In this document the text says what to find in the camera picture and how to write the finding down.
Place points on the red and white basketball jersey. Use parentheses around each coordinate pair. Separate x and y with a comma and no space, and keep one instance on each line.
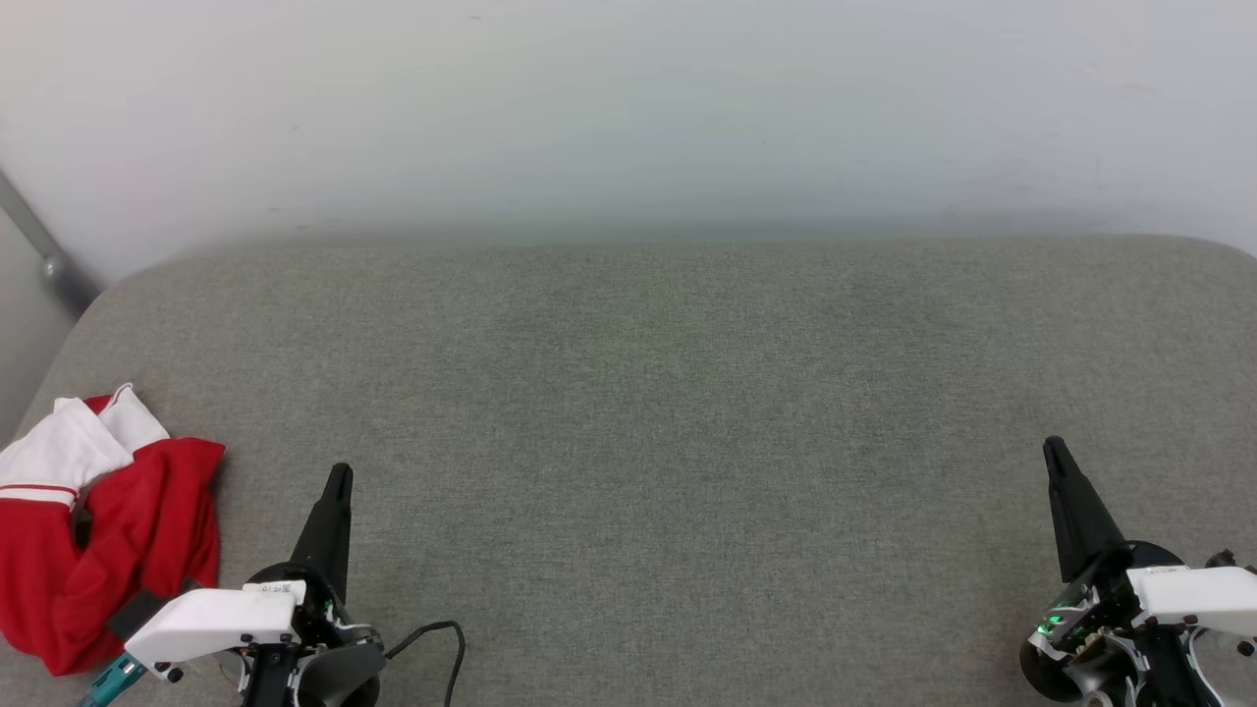
(147,520)

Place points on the grey fabric sofa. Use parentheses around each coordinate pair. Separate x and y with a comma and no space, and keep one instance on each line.
(628,442)

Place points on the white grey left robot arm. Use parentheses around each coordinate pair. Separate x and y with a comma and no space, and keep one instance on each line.
(344,676)

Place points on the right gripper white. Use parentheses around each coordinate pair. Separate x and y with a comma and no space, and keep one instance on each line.
(1198,597)

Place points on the grey metal pole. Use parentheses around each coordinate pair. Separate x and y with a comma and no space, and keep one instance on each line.
(54,267)

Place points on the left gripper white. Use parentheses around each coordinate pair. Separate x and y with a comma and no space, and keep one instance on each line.
(211,624)

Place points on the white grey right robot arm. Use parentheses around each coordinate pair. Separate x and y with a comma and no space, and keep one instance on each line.
(1080,679)

